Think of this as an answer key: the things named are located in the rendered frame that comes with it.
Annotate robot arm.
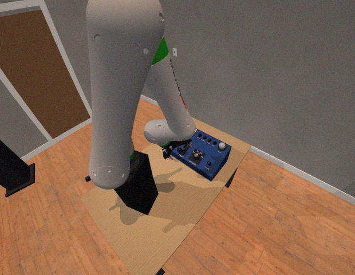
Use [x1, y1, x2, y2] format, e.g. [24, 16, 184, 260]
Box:
[85, 0, 196, 190]

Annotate blue control panel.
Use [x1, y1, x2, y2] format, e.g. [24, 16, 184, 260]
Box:
[171, 128, 231, 181]

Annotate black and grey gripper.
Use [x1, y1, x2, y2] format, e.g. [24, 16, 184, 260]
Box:
[162, 139, 192, 160]

